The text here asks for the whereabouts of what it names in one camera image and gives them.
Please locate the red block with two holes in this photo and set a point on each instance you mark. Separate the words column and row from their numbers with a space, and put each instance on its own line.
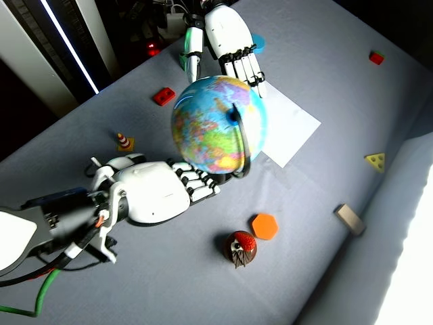
column 164, row 96

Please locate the orange hexagon block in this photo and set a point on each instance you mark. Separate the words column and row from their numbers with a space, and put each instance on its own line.
column 264, row 227

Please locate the grey table cloth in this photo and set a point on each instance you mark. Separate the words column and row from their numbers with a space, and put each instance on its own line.
column 169, row 287

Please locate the blue globe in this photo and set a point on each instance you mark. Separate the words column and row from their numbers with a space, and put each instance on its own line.
column 209, row 128

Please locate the narrow white upright panel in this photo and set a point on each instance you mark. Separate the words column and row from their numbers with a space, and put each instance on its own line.
column 98, row 34

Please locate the white power adapter box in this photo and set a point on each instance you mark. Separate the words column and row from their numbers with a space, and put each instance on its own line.
column 173, row 23

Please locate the wide white upright panel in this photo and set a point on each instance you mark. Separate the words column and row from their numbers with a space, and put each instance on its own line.
column 30, row 57

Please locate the red glowing indicator light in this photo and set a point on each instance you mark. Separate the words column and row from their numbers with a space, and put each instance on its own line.
column 153, row 50

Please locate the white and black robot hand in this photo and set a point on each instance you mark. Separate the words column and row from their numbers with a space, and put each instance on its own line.
column 226, row 30
column 152, row 193

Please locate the blue round disc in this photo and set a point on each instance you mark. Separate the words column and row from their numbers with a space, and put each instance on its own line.
column 260, row 42

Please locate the yellow cheese wedge block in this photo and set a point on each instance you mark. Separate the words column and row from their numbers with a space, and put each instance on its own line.
column 376, row 163

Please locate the glowing white light strip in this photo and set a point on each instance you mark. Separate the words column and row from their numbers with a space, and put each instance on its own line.
column 69, row 47

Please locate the white paper sheet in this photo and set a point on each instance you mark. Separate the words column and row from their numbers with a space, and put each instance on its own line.
column 291, row 128

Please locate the toy chocolate strawberry cake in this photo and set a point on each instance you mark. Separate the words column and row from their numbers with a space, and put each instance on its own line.
column 241, row 248

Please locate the toy traffic cone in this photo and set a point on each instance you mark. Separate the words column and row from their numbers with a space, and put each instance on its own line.
column 125, row 144

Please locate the grey-brown rectangular block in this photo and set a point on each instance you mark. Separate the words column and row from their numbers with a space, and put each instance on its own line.
column 350, row 220

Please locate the small red and green block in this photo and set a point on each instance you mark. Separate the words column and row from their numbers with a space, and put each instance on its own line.
column 376, row 58

